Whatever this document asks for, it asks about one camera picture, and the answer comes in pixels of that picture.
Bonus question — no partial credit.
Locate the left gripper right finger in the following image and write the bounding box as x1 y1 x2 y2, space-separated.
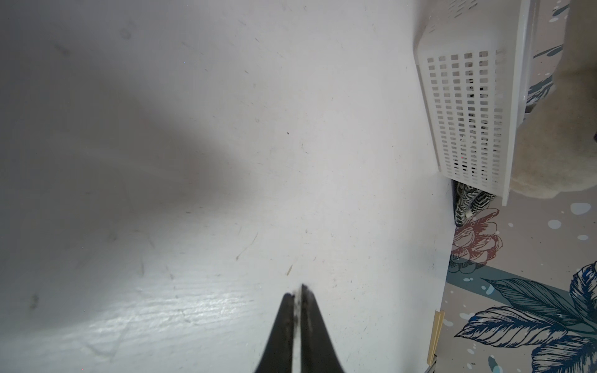
300 284 345 373

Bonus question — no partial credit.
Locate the black white patterned scarf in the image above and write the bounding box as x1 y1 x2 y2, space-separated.
454 183 495 228

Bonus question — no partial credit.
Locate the white plastic basket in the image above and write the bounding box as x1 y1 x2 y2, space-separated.
415 0 539 203

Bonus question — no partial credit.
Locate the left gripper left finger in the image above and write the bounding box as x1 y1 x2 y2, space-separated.
254 293 295 373

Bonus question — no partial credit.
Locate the beige knitted scarf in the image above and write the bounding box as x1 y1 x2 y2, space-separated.
510 1 596 199

